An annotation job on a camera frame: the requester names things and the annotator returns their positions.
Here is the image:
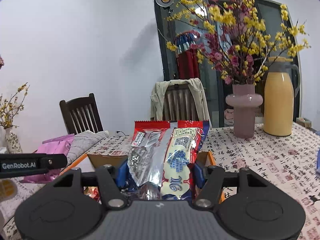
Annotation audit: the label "beige jacket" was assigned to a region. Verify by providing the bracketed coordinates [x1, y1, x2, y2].
[150, 78, 212, 128]

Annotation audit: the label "yellow twig branches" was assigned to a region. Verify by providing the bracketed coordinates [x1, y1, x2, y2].
[0, 82, 30, 129]

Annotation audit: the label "red blue white snack packet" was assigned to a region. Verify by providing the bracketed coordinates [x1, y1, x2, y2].
[127, 121, 209, 201]

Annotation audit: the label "dark wooden chair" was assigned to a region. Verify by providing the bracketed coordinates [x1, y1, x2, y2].
[59, 93, 103, 134]

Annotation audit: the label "pink snack packet small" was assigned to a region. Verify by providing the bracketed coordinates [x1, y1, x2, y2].
[22, 133, 75, 183]

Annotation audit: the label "pink glass vase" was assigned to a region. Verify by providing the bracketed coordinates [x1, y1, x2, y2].
[226, 84, 263, 139]

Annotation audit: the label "wooden chair with jacket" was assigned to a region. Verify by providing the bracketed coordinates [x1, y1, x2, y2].
[163, 84, 199, 121]

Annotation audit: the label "red orange cardboard box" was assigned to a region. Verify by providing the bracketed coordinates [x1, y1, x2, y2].
[63, 147, 215, 201]

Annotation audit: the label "patterned folded cloth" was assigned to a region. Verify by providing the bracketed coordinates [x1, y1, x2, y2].
[1, 131, 108, 223]

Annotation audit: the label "blue white plastic bag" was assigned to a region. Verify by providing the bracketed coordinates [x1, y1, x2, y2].
[316, 150, 320, 175]

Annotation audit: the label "calligraphy tablecloth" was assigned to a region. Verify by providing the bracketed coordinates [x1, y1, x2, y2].
[88, 124, 319, 239]

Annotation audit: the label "red blue hanging garment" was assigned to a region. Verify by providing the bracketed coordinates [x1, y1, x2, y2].
[174, 30, 200, 79]

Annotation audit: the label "yellow thermos jug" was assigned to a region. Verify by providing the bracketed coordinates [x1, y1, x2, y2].
[263, 56, 300, 137]

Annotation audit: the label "ring light on stand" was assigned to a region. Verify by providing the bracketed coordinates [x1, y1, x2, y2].
[154, 0, 174, 15]

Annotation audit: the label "floral ceramic vase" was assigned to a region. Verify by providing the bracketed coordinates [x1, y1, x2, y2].
[5, 127, 23, 153]

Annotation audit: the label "yellow and red flower branches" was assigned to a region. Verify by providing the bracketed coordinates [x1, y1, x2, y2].
[167, 0, 311, 85]

